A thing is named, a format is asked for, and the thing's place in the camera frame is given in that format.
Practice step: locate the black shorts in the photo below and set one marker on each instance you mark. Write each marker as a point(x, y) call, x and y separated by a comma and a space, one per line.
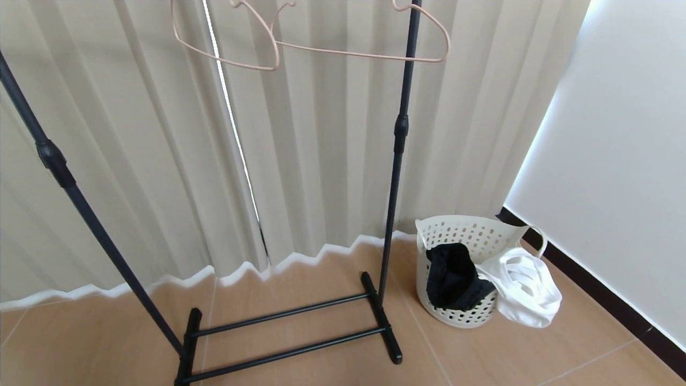
point(455, 279)

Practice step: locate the black clothes rack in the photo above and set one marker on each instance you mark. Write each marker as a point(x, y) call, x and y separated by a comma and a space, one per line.
point(400, 134)

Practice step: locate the white laundry basket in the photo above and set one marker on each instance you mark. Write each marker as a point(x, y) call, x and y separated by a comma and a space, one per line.
point(461, 230)

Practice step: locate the pink clothes hanger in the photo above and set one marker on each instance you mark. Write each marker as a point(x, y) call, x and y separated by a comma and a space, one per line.
point(364, 54)
point(220, 58)

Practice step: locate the white printed T-shirt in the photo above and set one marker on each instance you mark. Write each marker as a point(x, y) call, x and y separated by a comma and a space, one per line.
point(528, 295)

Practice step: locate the beige curtain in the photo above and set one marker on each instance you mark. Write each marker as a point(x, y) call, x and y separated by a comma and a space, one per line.
point(134, 134)

